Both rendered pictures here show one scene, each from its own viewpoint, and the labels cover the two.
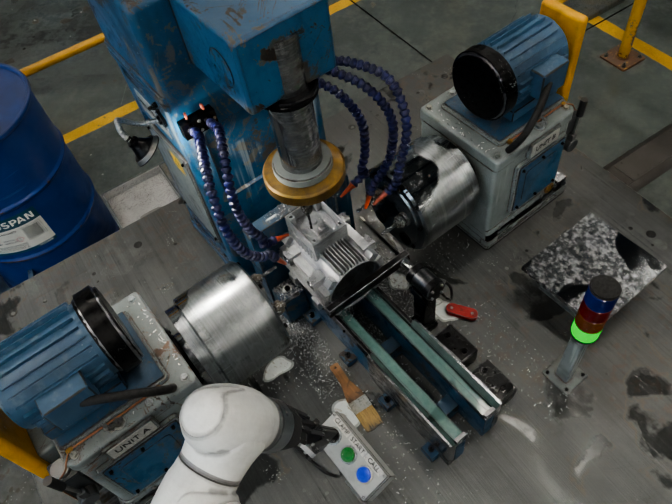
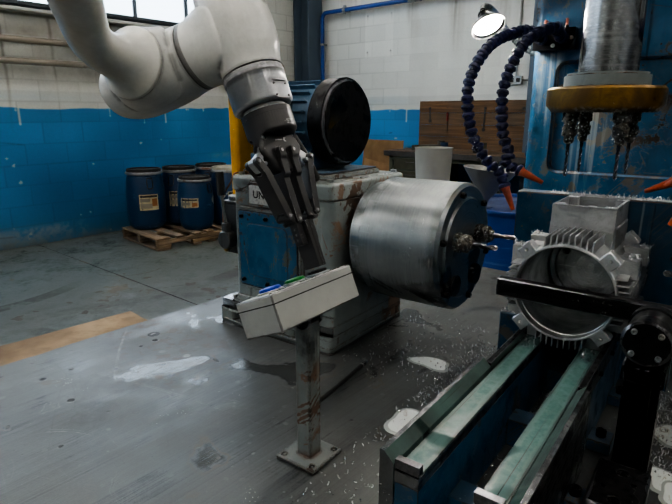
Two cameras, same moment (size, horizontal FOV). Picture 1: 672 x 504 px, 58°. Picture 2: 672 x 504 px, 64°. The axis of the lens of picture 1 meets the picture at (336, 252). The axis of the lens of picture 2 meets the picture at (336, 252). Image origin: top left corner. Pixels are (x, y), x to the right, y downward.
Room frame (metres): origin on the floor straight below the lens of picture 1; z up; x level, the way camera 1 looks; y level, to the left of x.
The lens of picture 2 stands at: (0.14, -0.62, 1.29)
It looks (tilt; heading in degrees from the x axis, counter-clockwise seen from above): 15 degrees down; 65
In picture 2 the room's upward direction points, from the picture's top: straight up
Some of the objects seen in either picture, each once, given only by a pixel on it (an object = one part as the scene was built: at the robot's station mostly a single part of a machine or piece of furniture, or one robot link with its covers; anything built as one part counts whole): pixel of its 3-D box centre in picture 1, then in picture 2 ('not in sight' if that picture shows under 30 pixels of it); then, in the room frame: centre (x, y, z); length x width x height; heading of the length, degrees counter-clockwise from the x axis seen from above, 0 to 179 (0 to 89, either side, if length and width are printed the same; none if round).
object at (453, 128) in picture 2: not in sight; (483, 169); (3.95, 3.95, 0.71); 2.21 x 0.95 x 1.43; 115
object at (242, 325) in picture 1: (211, 337); (400, 237); (0.73, 0.33, 1.04); 0.37 x 0.25 x 0.25; 119
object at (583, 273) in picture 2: not in sight; (589, 266); (0.98, 0.06, 1.02); 0.15 x 0.02 x 0.15; 119
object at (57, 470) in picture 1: (74, 474); (237, 212); (0.45, 0.61, 1.07); 0.08 x 0.07 x 0.20; 29
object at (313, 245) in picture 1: (317, 229); (589, 221); (0.93, 0.04, 1.11); 0.12 x 0.11 x 0.07; 29
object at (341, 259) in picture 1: (331, 260); (577, 278); (0.90, 0.02, 1.01); 0.20 x 0.19 x 0.19; 29
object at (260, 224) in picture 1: (298, 234); (594, 280); (1.03, 0.09, 0.97); 0.30 x 0.11 x 0.34; 119
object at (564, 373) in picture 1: (582, 336); not in sight; (0.57, -0.51, 1.01); 0.08 x 0.08 x 0.42; 29
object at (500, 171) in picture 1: (496, 151); not in sight; (1.19, -0.50, 0.99); 0.35 x 0.31 x 0.37; 119
